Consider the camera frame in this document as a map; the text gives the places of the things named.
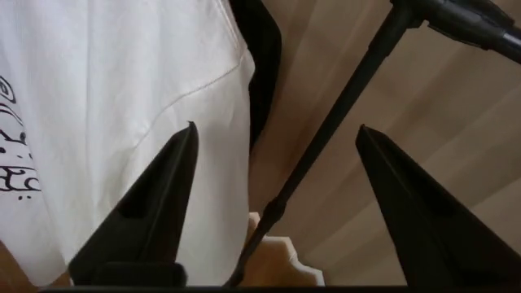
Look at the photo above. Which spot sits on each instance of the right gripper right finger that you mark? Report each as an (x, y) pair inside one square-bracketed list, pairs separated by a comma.
[(431, 228)]

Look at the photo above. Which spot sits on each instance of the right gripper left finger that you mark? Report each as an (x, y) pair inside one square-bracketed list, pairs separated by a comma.
[(142, 236)]

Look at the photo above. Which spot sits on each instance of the white printed garment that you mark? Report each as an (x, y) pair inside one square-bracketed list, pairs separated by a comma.
[(122, 101)]

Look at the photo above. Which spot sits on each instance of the black shorts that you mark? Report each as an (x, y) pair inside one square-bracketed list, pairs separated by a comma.
[(262, 61)]

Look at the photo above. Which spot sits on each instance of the black clothes rack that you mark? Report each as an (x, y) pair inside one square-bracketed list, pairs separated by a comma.
[(350, 93)]

